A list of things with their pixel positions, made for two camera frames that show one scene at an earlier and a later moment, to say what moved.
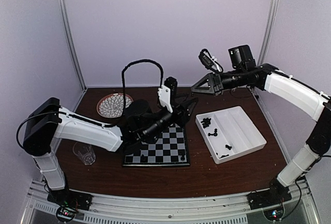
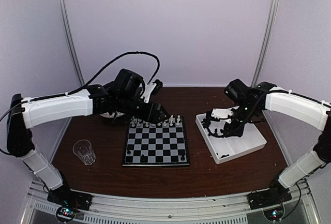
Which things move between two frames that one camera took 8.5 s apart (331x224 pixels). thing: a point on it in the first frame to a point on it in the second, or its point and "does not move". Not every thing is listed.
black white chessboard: [171, 149] does not move
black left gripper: [181, 110] to [153, 117]
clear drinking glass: [85, 152] does not move
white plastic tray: [229, 133] does not move
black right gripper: [215, 88] to [236, 132]
